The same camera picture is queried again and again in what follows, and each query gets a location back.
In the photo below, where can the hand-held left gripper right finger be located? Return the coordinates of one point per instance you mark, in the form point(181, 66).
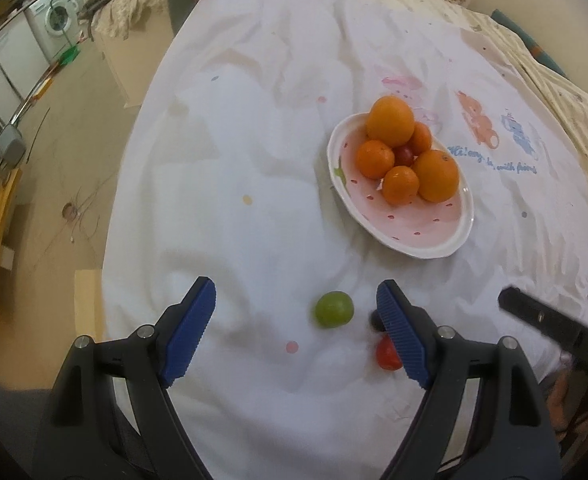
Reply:
point(403, 332)

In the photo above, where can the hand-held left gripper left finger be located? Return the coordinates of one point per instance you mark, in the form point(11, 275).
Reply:
point(189, 332)

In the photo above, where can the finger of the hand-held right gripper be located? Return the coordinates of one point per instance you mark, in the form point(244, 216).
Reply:
point(548, 322)

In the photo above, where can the red cherry tomato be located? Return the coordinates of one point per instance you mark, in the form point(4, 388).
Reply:
point(387, 353)
point(404, 155)

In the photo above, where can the green round fruit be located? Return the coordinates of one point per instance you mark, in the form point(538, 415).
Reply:
point(333, 310)

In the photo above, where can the pink strawberry ceramic plate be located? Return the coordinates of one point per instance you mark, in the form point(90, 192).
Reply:
point(413, 210)

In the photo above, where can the small mandarin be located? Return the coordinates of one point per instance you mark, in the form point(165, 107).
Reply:
point(422, 138)
point(374, 159)
point(400, 185)

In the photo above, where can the large orange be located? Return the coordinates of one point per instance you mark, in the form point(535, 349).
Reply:
point(437, 175)
point(390, 121)

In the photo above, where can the person's right hand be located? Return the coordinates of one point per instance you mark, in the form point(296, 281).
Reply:
point(566, 405)

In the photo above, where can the white cartoon printed blanket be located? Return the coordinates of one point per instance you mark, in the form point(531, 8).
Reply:
point(324, 160)

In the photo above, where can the grey dustpan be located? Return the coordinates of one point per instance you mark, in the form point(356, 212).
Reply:
point(10, 146)

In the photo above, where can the teal cushion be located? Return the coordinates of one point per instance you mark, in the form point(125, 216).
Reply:
point(528, 42)

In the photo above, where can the metal pole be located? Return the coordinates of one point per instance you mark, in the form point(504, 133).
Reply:
point(34, 92)

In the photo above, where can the green broom head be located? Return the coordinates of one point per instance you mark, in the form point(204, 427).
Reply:
point(69, 55)

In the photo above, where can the white base cabinets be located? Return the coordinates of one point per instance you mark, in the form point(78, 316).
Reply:
point(4, 60)

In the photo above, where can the white washing machine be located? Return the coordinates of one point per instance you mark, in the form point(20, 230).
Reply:
point(54, 17)

